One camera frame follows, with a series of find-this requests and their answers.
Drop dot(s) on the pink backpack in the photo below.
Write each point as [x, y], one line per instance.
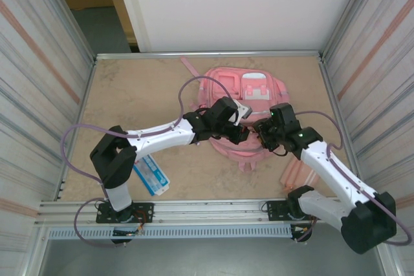
[233, 156]

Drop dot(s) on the white blue supply packet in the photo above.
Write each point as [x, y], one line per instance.
[155, 177]

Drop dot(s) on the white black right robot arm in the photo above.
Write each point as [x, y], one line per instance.
[368, 227]

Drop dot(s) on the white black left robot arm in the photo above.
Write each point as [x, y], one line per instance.
[113, 159]

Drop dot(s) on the small circuit board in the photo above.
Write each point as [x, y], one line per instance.
[126, 232]

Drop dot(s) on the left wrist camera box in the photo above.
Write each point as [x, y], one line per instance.
[244, 111]

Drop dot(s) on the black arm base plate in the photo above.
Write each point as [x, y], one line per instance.
[275, 208]
[145, 211]

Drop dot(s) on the long aluminium mounting rail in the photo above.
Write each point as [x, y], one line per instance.
[210, 211]

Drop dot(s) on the aluminium table edge rail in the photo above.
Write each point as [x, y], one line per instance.
[145, 55]

